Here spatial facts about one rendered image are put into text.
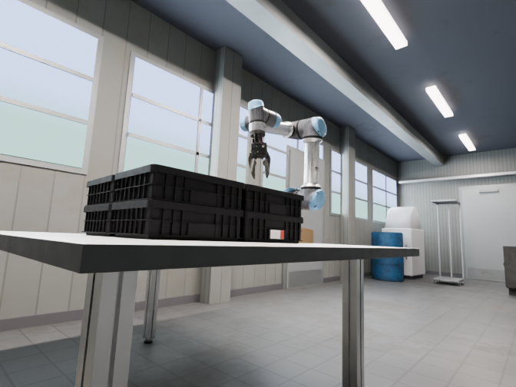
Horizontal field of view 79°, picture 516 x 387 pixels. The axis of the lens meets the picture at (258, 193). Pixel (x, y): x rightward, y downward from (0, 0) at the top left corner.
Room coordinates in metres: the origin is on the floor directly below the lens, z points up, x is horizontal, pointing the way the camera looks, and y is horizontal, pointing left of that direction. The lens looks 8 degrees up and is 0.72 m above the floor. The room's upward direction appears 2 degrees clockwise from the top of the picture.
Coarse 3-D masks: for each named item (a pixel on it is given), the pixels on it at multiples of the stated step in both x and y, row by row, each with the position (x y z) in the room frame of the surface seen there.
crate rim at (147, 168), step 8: (136, 168) 1.00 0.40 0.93; (144, 168) 0.96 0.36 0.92; (152, 168) 0.93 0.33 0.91; (160, 168) 0.94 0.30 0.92; (168, 168) 0.96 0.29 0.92; (176, 168) 0.98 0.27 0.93; (120, 176) 1.09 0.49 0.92; (128, 176) 1.04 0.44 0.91; (184, 176) 1.00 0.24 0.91; (192, 176) 1.03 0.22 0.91; (200, 176) 1.05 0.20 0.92; (208, 176) 1.07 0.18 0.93; (224, 184) 1.13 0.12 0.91; (232, 184) 1.16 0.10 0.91; (240, 184) 1.19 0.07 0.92
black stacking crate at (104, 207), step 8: (88, 208) 1.29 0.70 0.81; (96, 208) 1.23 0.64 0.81; (104, 208) 1.16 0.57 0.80; (88, 216) 1.29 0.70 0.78; (96, 216) 1.25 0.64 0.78; (104, 216) 1.17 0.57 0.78; (112, 216) 1.15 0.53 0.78; (88, 224) 1.29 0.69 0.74; (96, 224) 1.24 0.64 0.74; (104, 224) 1.17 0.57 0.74; (112, 224) 1.15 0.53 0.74; (88, 232) 1.27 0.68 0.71; (96, 232) 1.21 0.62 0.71; (104, 232) 1.18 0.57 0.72; (112, 232) 1.16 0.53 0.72
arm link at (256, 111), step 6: (252, 102) 1.36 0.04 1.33; (258, 102) 1.35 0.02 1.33; (252, 108) 1.35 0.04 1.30; (258, 108) 1.35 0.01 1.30; (264, 108) 1.38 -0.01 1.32; (252, 114) 1.36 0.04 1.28; (258, 114) 1.35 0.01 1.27; (264, 114) 1.38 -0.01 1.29; (252, 120) 1.36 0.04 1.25; (258, 120) 1.35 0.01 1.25; (264, 120) 1.38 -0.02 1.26
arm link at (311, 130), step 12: (300, 120) 1.77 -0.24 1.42; (312, 120) 1.69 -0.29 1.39; (300, 132) 1.75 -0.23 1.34; (312, 132) 1.69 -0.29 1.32; (324, 132) 1.72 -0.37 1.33; (312, 144) 1.71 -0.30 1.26; (312, 156) 1.72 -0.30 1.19; (312, 168) 1.72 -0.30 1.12; (312, 180) 1.73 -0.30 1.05; (300, 192) 1.77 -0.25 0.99; (312, 192) 1.72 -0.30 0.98; (312, 204) 1.71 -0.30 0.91
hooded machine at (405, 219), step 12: (396, 216) 6.91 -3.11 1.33; (408, 216) 6.72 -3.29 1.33; (384, 228) 6.97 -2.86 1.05; (396, 228) 6.77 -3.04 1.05; (408, 228) 6.59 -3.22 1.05; (420, 228) 7.04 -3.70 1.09; (408, 240) 6.58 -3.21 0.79; (420, 240) 6.90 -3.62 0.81; (420, 252) 6.89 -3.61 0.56; (408, 264) 6.59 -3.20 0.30; (420, 264) 6.87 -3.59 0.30; (408, 276) 6.64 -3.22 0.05; (420, 276) 6.97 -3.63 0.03
